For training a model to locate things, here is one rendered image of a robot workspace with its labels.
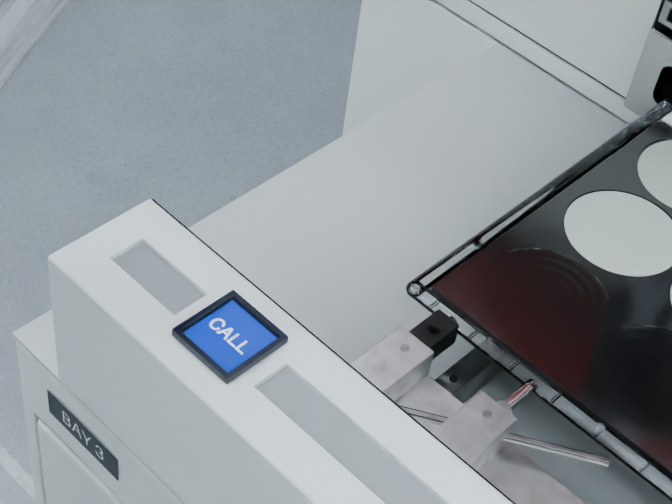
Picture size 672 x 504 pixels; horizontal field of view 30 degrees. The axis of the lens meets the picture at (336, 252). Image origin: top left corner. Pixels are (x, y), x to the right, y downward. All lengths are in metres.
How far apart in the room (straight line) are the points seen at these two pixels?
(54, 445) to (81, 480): 0.04
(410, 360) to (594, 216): 0.24
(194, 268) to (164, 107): 1.63
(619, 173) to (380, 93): 0.49
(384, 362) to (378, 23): 0.66
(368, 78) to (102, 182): 0.91
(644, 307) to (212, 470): 0.37
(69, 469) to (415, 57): 0.65
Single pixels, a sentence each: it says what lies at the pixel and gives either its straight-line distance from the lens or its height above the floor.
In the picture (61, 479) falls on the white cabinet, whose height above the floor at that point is 0.67.
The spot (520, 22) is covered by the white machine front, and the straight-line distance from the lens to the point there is 1.35.
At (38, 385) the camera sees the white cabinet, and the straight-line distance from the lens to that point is 1.06.
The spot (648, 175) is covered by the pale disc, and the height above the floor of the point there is 0.90.
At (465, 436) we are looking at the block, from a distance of 0.89.
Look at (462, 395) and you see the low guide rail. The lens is 1.00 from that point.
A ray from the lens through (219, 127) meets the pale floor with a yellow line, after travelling 2.47.
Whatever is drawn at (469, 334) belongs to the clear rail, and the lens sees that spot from 0.96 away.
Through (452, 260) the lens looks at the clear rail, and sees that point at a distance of 1.01.
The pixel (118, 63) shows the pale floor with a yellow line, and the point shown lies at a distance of 2.62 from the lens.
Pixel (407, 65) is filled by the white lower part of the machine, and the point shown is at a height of 0.72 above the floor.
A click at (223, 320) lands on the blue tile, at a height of 0.96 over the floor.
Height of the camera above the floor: 1.62
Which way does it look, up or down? 46 degrees down
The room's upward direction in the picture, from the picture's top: 9 degrees clockwise
